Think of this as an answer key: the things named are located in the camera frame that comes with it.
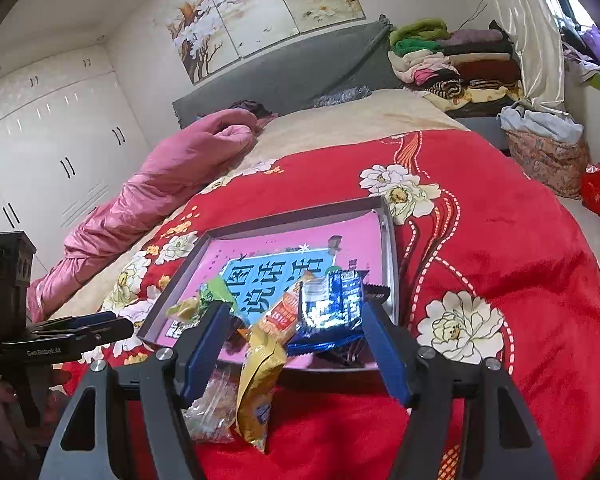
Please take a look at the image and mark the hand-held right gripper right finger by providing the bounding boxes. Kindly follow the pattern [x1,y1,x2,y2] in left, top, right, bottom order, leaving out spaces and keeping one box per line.
[362,300,558,480]

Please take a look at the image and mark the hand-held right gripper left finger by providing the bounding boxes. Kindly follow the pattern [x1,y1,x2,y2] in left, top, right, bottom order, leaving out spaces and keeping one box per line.
[39,300,236,480]

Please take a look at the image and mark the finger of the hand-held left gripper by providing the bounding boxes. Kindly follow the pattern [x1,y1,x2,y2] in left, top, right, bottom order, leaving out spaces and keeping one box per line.
[77,319,135,357]
[30,311,121,333]

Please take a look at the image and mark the plain clear cracker packet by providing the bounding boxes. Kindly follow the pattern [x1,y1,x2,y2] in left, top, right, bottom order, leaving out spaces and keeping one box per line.
[184,364,242,445]

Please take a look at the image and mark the yellow snack packet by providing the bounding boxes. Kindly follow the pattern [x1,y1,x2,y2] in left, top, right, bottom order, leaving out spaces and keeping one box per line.
[235,329,288,455]

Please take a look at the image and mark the green packet with yellow candy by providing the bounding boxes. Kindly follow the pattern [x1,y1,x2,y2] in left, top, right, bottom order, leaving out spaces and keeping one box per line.
[166,282,237,325]

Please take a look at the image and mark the blue snack packet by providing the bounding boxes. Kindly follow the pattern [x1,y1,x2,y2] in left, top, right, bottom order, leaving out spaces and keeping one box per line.
[286,269,383,357]

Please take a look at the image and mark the orange cracker packet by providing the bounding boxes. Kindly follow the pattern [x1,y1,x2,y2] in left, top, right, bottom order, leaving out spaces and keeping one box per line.
[252,280,308,343]

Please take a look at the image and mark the dark grey shallow box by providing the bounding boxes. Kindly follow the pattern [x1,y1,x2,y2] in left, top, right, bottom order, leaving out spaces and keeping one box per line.
[136,195,400,373]

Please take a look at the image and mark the pink quilt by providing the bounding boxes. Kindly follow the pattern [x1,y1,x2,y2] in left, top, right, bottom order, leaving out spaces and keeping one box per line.
[27,109,281,323]

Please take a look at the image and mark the pink book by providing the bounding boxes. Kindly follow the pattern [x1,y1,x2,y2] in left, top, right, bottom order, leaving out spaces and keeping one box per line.
[157,210,388,366]

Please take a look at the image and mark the red floral blanket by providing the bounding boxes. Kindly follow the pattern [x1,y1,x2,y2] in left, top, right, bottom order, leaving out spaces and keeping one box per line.
[95,127,600,480]

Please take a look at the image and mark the white wardrobe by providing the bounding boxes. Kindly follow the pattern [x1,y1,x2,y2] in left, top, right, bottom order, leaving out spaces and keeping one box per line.
[0,42,153,306]

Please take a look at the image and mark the floral fabric bag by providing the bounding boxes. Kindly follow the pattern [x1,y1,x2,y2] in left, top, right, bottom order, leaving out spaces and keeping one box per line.
[505,129,590,200]

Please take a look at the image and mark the dark cloth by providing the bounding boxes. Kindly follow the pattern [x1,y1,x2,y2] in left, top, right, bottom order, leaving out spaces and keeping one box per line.
[227,100,273,120]

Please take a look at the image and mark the grey patterned pillow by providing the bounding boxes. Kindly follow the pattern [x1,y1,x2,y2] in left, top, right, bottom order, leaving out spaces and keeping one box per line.
[314,86,373,108]

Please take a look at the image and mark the light blue clothes pile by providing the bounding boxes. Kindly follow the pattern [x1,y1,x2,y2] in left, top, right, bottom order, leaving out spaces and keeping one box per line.
[499,106,585,145]

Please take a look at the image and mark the tree trunk painting panel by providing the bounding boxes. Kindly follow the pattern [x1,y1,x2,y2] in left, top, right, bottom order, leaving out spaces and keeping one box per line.
[155,0,242,86]

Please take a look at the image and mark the grey headboard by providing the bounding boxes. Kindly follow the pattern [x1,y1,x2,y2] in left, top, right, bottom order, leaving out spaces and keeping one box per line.
[172,17,406,131]

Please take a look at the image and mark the stack of folded clothes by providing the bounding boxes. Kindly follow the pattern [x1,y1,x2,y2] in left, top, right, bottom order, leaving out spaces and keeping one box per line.
[387,17,526,111]

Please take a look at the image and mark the blossom branch painting panel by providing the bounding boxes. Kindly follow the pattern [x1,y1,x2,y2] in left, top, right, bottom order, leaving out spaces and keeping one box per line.
[212,0,301,58]

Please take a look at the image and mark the cream curtain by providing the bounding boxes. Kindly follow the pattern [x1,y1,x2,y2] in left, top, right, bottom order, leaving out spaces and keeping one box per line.
[495,0,568,113]

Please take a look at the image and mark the purple cloth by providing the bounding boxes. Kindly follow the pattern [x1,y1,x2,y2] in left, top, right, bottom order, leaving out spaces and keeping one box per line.
[580,25,600,66]

